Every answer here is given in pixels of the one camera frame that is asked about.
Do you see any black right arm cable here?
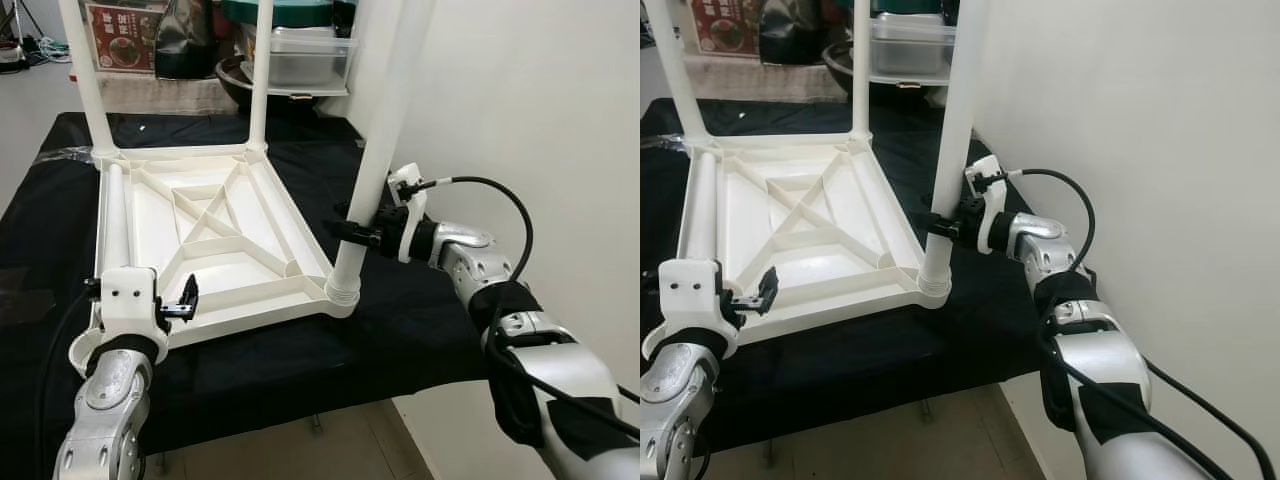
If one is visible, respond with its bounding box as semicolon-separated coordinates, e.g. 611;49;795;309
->
410;176;641;446
990;168;1280;471

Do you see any clear plastic storage box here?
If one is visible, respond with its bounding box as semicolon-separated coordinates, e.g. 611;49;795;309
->
870;12;956;86
240;25;359;96

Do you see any beige cloth cover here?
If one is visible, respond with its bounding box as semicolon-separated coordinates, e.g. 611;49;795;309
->
680;55;851;101
75;72;241;116

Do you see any white plastic children table top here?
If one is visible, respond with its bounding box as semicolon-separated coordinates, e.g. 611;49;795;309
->
68;143;359;379
640;130;953;366

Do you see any black shiny bag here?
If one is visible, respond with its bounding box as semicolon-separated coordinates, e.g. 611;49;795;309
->
155;0;221;81
758;0;831;66

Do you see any clear storage box orange lid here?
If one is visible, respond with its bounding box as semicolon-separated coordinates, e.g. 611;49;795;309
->
85;0;161;76
690;0;766;56

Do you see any black plastic table cloth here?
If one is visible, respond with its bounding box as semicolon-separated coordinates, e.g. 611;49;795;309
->
0;110;491;479
640;98;1101;456

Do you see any clear tape cross patch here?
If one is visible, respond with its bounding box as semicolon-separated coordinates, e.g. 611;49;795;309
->
0;288;56;326

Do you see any white cable bundle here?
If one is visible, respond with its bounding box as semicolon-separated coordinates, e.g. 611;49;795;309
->
25;35;76;66

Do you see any garment steamer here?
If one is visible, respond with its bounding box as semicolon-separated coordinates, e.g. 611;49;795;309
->
0;30;31;73

